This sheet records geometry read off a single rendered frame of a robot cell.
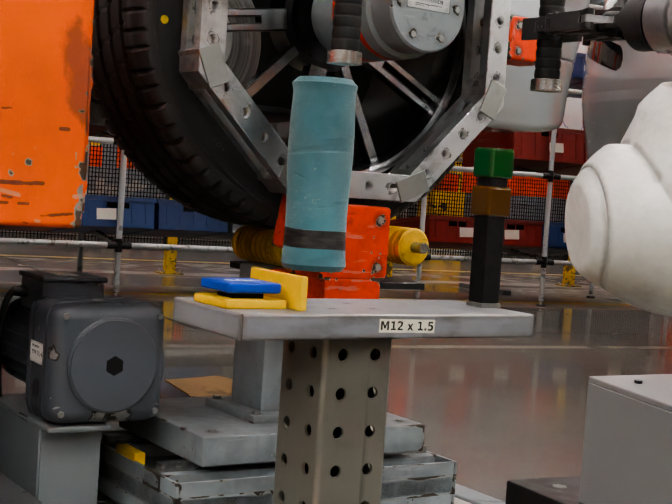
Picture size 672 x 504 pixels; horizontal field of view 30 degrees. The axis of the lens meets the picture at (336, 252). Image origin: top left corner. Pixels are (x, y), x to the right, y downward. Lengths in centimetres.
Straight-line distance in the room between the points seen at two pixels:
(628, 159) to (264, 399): 98
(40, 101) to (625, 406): 80
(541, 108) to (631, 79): 197
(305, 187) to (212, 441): 41
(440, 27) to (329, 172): 26
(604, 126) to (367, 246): 305
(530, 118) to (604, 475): 154
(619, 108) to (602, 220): 361
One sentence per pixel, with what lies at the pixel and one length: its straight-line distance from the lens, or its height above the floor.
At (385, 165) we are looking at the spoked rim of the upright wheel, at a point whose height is 63.
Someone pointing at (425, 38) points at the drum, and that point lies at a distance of 174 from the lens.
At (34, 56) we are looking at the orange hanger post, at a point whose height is 73.
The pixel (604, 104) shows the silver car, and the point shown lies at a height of 97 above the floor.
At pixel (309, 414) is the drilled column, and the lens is 151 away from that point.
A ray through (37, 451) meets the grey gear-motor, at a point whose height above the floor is 19.
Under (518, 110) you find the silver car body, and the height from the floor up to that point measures 78.
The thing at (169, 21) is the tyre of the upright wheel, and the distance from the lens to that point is 179.
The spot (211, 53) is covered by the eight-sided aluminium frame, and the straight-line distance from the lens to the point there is 172.
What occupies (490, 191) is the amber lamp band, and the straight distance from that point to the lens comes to 165.
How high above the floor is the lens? 60
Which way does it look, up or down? 3 degrees down
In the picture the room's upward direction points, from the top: 4 degrees clockwise
